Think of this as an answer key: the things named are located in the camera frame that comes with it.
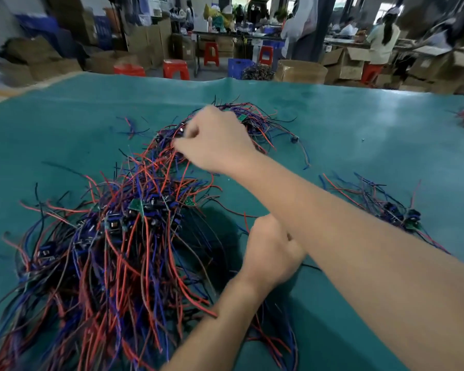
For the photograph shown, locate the green table mat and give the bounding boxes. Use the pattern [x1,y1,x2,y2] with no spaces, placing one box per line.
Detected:
[0,71,464,371]

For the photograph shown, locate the cluster of cardboard boxes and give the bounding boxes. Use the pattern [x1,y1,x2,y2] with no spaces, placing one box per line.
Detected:
[398,45,464,96]

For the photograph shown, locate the dark wire heap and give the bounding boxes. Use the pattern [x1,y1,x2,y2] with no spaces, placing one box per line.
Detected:
[241,64,275,81]

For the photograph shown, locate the person's right forearm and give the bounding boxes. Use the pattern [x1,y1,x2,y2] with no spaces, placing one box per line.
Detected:
[226,150,464,371]

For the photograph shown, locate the long work table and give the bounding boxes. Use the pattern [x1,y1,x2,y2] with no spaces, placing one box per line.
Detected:
[191,29,287,78]

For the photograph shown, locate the person's right hand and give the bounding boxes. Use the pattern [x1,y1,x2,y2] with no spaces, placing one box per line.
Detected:
[172,105,259,179]

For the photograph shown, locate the closed cardboard box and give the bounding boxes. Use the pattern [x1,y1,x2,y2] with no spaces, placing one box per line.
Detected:
[274,59,329,85]

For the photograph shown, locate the small heap of wired boards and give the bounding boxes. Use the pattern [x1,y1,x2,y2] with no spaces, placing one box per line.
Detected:
[319,172,451,255]

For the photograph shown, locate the large pile of wired boards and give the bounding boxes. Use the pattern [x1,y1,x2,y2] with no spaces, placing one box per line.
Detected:
[0,96,314,371]

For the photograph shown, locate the single wired black component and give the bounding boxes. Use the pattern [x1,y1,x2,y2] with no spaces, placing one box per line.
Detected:
[155,123,190,151]

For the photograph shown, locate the tall cardboard boxes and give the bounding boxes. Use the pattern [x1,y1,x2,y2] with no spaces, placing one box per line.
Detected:
[125,18,173,71]

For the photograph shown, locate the person's left forearm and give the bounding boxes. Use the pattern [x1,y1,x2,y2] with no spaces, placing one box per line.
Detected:
[160,275,265,371]

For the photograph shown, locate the loose blue and red wire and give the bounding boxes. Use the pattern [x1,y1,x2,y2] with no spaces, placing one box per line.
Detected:
[117,117,150,140]

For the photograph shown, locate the person's left hand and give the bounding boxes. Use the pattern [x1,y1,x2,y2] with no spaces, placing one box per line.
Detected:
[235,214,307,297]

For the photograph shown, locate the blue plastic crate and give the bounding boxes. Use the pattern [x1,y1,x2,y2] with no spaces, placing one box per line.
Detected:
[228,58,256,80]

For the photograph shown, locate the open cardboard box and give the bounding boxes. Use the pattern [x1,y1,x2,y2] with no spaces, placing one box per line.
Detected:
[320,46,372,84]

